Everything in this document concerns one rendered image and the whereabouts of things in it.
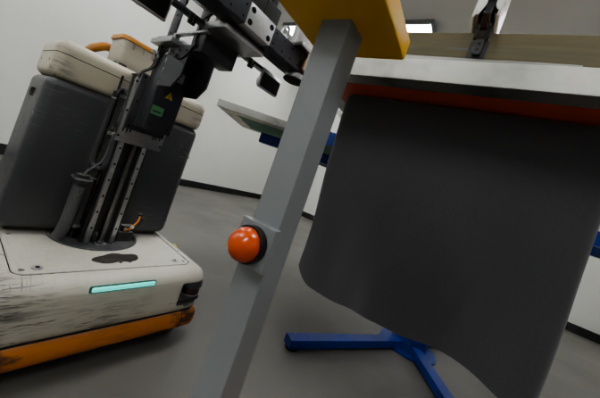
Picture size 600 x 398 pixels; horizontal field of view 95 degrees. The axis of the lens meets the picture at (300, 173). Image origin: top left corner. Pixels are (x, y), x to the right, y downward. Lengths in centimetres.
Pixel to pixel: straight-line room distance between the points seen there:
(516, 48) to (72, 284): 118
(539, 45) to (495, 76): 21
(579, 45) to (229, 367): 73
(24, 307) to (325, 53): 90
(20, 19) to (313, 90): 373
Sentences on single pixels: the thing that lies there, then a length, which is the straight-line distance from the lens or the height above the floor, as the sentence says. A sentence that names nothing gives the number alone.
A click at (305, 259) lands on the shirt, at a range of 62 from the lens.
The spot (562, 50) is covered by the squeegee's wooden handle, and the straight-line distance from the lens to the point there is 71.
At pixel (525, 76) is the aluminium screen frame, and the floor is 97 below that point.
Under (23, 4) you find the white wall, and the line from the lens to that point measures 397.
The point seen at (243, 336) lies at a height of 55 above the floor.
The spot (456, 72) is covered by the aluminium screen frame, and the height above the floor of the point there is 97.
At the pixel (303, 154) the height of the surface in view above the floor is 76.
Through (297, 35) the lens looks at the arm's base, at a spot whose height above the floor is 118.
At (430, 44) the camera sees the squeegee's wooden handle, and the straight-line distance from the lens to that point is 73.
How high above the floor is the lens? 74
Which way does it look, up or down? 1 degrees up
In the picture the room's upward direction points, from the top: 19 degrees clockwise
